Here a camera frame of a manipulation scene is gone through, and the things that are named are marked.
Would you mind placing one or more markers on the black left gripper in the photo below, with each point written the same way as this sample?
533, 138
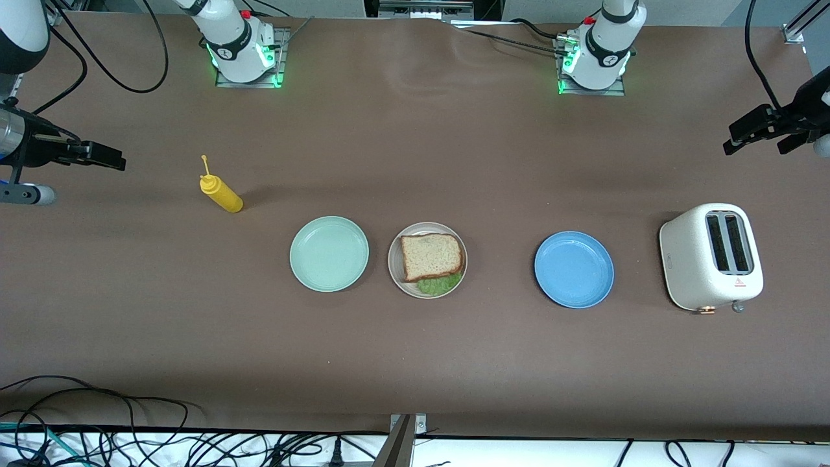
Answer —
806, 111

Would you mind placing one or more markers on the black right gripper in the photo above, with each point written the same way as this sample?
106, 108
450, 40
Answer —
35, 146

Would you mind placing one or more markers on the yellow mustard squeeze bottle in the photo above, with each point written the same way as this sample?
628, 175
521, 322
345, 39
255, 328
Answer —
224, 194

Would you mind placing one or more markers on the beige plate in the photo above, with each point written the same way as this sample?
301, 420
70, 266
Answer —
394, 259

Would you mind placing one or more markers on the brown bread slice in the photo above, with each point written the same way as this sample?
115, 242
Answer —
431, 256

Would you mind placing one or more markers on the green lettuce leaf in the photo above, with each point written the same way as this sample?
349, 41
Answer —
441, 284

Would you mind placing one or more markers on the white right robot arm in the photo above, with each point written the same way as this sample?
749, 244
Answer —
233, 39

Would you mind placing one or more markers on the blue plate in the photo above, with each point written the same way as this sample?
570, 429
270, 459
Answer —
574, 269

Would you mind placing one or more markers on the mint green plate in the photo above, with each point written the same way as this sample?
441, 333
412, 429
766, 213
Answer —
329, 254

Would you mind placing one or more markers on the white two-slot toaster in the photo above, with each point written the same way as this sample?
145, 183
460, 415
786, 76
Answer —
687, 259

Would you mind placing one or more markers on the black and silver control box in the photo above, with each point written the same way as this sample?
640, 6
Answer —
425, 10

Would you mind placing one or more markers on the black power plug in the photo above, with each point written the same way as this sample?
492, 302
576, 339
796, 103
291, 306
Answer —
336, 454

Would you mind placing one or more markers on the dark metal profile bar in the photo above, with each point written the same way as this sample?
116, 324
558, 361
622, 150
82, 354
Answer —
397, 447

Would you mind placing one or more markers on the grey metal base plate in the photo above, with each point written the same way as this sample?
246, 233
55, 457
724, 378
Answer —
283, 52
616, 91

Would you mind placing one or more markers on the small metal bracket plate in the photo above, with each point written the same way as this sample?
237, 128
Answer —
420, 425

